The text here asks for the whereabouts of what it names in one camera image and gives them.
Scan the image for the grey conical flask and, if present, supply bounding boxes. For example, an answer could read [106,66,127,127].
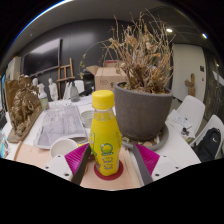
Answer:
[69,81,81,103]

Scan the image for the flat round red coaster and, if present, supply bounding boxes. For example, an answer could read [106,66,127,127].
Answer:
[93,159,125,181]

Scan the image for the black wall screen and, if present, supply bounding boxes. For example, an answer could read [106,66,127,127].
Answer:
[21,37,63,77]

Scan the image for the cream spotted mug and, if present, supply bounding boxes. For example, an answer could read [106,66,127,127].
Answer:
[49,137,79,159]

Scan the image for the white spray bottle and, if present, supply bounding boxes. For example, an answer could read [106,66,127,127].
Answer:
[37,83,50,111]

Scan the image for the printed paper sheets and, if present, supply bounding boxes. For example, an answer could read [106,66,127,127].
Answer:
[33,104,88,150]

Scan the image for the yellow drink bottle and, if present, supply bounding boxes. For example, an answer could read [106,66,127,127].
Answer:
[88,89,123,177]

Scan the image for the small white figurine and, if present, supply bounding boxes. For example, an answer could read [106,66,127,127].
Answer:
[48,78,59,102]

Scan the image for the pale canvas panel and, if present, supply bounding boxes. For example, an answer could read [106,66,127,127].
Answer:
[4,55,23,83]

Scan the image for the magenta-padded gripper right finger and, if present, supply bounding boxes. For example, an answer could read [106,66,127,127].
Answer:
[131,142,183,186]

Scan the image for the small white bowl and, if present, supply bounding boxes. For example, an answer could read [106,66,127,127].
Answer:
[80,109,96,129]

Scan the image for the black backpack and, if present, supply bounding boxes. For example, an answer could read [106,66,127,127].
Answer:
[193,127,222,163]

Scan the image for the dry plant in grey pot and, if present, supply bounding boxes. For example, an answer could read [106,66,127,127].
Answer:
[79,9,176,143]

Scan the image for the white moulded chair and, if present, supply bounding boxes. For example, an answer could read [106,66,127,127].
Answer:
[174,94,206,134]
[189,114,224,161]

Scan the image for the wooden figure sculpture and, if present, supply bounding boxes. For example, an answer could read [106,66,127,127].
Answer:
[185,73,197,98]

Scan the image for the wooden easel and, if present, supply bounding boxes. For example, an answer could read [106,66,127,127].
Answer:
[56,57,76,100]

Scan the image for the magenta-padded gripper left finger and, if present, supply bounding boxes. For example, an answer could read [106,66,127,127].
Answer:
[42,143,92,185]

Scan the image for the grey plant saucer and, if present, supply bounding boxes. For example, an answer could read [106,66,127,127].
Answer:
[120,123,170,152]

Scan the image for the stack of papers and books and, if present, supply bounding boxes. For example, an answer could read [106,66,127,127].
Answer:
[165,109,194,138]

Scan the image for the pale wooden board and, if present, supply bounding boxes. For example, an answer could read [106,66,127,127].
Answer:
[13,141,144,191]

